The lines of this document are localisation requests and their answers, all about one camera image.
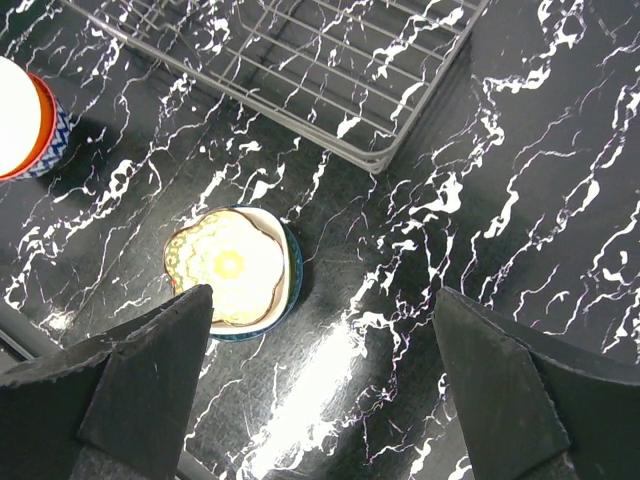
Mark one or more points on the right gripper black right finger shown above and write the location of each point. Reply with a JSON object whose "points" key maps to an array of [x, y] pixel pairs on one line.
{"points": [[532, 406]]}

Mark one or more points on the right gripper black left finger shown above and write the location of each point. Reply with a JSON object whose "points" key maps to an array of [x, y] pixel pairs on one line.
{"points": [[113, 406]]}

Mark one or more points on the orange bowl white inside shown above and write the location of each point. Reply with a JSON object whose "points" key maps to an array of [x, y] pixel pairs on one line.
{"points": [[28, 121]]}

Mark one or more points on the yellow floral scalloped bowl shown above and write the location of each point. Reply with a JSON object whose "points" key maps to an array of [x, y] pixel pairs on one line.
{"points": [[251, 260]]}

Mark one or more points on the grey wire dish rack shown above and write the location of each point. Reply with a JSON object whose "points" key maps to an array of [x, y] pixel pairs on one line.
{"points": [[353, 77]]}

